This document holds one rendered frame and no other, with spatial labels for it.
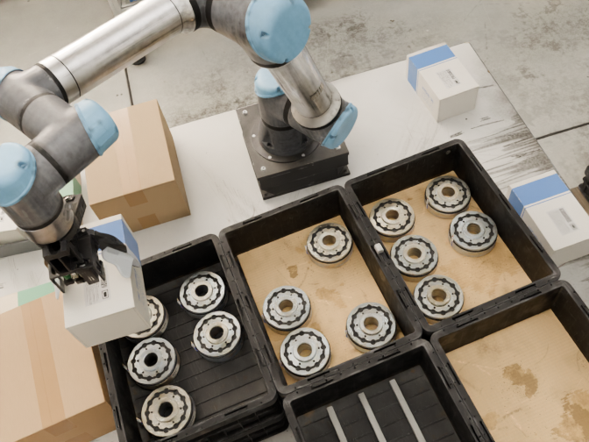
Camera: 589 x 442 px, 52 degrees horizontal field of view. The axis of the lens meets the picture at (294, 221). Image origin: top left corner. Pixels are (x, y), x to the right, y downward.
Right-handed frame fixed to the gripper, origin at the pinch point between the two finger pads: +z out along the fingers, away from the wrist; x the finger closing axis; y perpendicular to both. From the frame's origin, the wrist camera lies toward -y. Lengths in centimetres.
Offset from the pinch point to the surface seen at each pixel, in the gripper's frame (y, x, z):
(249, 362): 13.3, 19.7, 28.1
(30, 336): -6.5, -24.7, 25.1
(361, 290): 5, 47, 28
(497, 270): 10, 76, 28
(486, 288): 14, 72, 28
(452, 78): -50, 93, 32
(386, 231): -5, 57, 25
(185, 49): -190, 21, 112
